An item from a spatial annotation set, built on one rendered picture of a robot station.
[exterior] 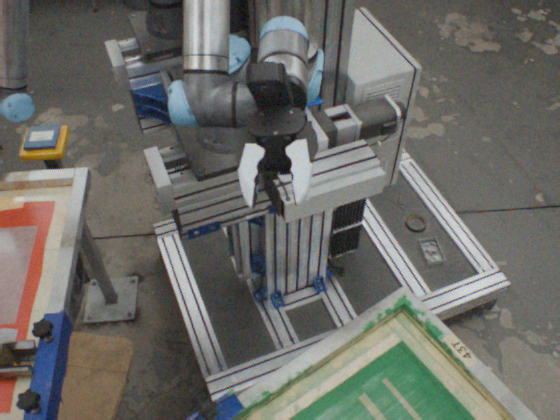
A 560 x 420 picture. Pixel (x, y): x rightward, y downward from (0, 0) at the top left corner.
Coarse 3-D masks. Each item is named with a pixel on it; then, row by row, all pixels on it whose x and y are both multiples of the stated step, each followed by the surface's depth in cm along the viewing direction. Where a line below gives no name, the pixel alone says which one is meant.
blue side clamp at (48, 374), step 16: (48, 320) 129; (64, 320) 129; (64, 336) 128; (48, 352) 124; (64, 352) 128; (48, 368) 121; (64, 368) 127; (32, 384) 119; (48, 384) 118; (48, 400) 116; (32, 416) 115; (48, 416) 115
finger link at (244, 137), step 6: (246, 126) 71; (240, 132) 70; (246, 132) 70; (240, 138) 70; (246, 138) 70; (252, 138) 69; (258, 138) 70; (234, 144) 69; (240, 144) 69; (234, 150) 69; (240, 150) 68; (240, 156) 68; (240, 162) 67
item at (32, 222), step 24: (0, 216) 155; (24, 216) 155; (48, 216) 155; (0, 240) 150; (24, 240) 150; (0, 264) 144; (24, 264) 145; (0, 288) 140; (24, 288) 140; (0, 312) 135; (24, 312) 135; (24, 336) 131; (0, 384) 124; (0, 408) 120
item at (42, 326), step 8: (40, 320) 122; (40, 328) 121; (48, 328) 121; (40, 336) 120; (48, 336) 123; (24, 392) 112; (32, 392) 112; (24, 400) 111; (32, 400) 111; (24, 408) 110; (32, 408) 111; (40, 408) 115
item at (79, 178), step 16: (0, 176) 160; (16, 176) 160; (32, 176) 160; (48, 176) 160; (64, 176) 160; (80, 176) 160; (80, 192) 156; (80, 208) 152; (64, 224) 149; (80, 224) 151; (64, 240) 145; (64, 256) 142; (64, 272) 139; (64, 288) 136; (64, 304) 133
